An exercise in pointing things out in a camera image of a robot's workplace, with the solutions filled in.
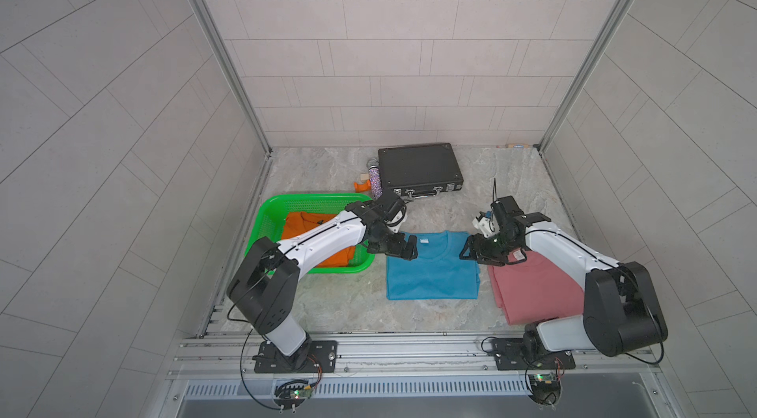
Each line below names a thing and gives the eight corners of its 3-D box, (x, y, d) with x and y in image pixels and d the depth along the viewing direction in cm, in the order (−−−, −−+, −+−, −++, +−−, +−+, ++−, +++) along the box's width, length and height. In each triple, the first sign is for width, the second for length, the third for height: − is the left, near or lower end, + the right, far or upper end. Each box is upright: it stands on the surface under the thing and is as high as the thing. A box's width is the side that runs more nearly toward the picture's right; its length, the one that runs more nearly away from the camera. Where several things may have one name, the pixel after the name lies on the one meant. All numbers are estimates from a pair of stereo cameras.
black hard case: (385, 202, 102) (385, 194, 98) (378, 156, 115) (378, 148, 112) (463, 193, 104) (466, 185, 101) (447, 149, 118) (449, 141, 114)
